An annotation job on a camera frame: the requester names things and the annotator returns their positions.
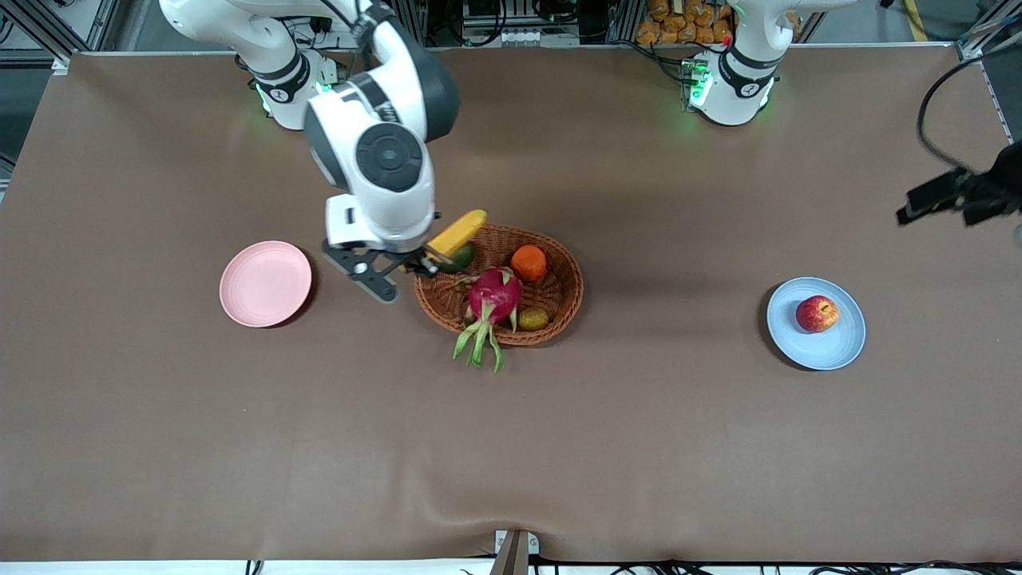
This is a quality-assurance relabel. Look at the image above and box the yellow banana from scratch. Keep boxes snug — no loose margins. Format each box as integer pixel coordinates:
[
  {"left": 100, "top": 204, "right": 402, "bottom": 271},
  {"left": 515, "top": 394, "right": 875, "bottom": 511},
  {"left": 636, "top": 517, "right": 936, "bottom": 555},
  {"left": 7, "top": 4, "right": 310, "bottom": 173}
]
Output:
[{"left": 427, "top": 209, "right": 489, "bottom": 260}]

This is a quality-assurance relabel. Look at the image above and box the red yellow apple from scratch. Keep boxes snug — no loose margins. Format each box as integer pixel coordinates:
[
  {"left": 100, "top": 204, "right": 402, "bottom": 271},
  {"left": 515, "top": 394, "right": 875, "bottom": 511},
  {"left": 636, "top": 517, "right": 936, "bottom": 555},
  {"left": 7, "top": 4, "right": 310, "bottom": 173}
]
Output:
[{"left": 795, "top": 295, "right": 841, "bottom": 334}]

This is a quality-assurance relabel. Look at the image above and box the pink dragon fruit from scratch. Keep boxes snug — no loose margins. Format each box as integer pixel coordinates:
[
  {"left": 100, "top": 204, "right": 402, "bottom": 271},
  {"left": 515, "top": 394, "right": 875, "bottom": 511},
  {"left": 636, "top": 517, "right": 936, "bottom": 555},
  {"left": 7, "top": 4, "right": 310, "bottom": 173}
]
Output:
[{"left": 453, "top": 267, "right": 524, "bottom": 374}]

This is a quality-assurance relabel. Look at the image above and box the pink plate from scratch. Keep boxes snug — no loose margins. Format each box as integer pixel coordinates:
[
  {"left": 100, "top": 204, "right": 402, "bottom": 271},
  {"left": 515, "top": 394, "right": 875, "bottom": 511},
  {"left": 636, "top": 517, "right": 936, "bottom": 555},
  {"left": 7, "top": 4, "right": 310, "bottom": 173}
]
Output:
[{"left": 220, "top": 240, "right": 313, "bottom": 329}]

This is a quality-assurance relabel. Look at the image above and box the orange tangerine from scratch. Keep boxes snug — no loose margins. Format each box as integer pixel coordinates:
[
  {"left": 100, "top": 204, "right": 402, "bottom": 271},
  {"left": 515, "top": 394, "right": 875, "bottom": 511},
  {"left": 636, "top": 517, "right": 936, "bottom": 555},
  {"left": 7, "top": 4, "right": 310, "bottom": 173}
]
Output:
[{"left": 511, "top": 244, "right": 549, "bottom": 283}]

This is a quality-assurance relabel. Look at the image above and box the brown wicker basket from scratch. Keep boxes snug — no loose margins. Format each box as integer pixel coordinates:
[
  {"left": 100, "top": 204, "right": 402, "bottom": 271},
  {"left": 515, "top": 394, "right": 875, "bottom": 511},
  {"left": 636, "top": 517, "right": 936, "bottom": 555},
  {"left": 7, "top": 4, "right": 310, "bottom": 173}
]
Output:
[{"left": 414, "top": 224, "right": 584, "bottom": 347}]

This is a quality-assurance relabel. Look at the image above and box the light blue plate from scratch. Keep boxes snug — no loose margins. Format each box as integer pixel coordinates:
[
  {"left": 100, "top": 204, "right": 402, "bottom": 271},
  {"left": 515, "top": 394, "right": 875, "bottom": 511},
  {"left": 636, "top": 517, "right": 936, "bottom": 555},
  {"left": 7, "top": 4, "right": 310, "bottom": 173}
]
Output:
[{"left": 767, "top": 276, "right": 867, "bottom": 371}]

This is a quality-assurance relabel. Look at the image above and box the brown table cloth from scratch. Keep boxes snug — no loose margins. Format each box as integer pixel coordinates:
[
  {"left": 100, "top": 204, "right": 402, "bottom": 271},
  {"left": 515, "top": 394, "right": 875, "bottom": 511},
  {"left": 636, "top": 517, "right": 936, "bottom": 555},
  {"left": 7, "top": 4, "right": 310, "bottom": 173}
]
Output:
[{"left": 0, "top": 44, "right": 1022, "bottom": 564}]

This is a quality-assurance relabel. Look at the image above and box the bag of bread rolls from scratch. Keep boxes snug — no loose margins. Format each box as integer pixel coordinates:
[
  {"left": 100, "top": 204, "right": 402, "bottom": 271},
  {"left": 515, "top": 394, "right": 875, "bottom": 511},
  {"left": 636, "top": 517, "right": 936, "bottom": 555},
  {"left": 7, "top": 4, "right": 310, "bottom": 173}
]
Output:
[{"left": 636, "top": 0, "right": 735, "bottom": 46}]

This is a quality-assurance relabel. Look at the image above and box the aluminium frame profile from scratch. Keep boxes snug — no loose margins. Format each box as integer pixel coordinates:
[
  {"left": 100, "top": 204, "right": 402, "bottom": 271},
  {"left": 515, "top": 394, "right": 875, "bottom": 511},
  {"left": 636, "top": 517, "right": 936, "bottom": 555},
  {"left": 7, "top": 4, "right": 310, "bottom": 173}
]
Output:
[
  {"left": 0, "top": 0, "right": 121, "bottom": 58},
  {"left": 954, "top": 8, "right": 1022, "bottom": 65}
]

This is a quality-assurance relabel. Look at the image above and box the metal bracket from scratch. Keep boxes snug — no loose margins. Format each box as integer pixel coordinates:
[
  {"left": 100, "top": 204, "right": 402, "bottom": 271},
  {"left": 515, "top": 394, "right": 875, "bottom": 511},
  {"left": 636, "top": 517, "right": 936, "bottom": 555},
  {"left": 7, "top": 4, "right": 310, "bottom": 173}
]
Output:
[{"left": 493, "top": 529, "right": 541, "bottom": 575}]

